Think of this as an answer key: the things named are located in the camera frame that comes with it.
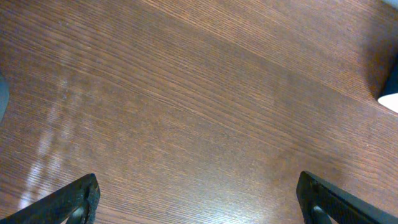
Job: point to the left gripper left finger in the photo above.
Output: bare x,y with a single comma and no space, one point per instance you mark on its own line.
74,203

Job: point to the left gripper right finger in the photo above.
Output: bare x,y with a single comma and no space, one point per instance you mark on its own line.
322,202

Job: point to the white barcode scanner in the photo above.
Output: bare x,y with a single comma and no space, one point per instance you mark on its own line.
389,94

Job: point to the grey plastic mesh basket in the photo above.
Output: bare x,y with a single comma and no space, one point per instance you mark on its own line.
4,96

